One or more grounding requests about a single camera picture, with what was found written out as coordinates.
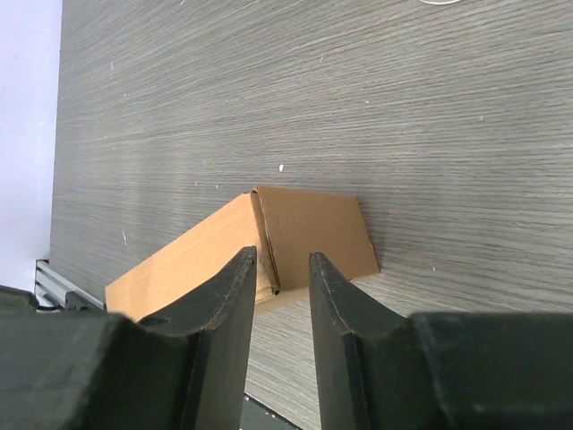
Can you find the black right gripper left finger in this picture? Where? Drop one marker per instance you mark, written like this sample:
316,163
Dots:
182,367

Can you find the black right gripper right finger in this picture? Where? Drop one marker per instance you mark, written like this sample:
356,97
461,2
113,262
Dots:
377,369

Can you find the brown cardboard box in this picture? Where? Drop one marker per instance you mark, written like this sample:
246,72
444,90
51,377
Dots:
285,225

